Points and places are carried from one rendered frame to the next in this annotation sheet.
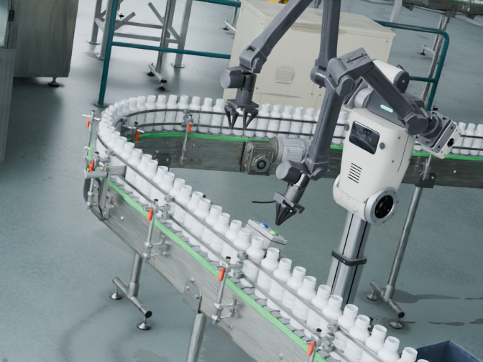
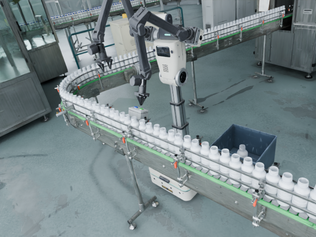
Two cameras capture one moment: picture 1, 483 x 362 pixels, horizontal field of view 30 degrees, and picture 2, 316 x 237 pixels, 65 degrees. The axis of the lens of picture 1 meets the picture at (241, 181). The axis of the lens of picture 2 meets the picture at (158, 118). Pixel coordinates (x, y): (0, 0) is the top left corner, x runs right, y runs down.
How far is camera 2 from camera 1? 1.27 m
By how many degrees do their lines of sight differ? 10
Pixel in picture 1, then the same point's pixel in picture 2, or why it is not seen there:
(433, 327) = (215, 106)
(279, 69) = (131, 40)
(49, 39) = (55, 62)
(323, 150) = (146, 65)
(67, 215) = not seen: hidden behind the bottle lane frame
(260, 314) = (148, 151)
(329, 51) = not seen: hidden behind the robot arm
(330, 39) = (130, 13)
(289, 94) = not seen: hidden behind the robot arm
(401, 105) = (172, 28)
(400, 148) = (180, 49)
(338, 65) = (133, 20)
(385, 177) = (178, 64)
